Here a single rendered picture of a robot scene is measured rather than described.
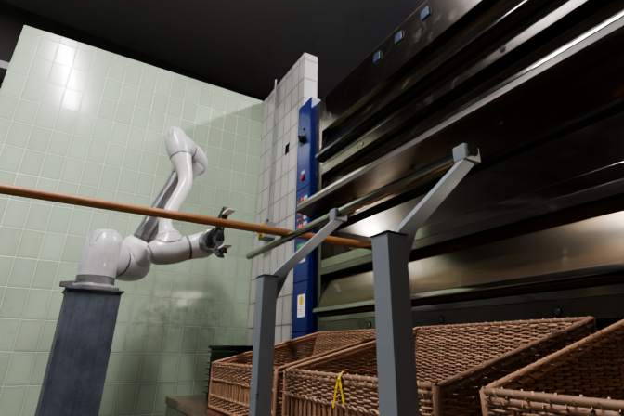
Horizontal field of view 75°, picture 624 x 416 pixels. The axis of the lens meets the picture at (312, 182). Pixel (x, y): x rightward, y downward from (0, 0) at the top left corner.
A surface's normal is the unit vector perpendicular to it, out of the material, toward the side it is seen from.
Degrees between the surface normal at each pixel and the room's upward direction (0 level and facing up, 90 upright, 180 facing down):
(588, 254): 70
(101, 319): 90
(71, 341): 90
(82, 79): 90
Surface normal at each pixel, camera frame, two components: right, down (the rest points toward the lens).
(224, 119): 0.50, -0.33
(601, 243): -0.81, -0.51
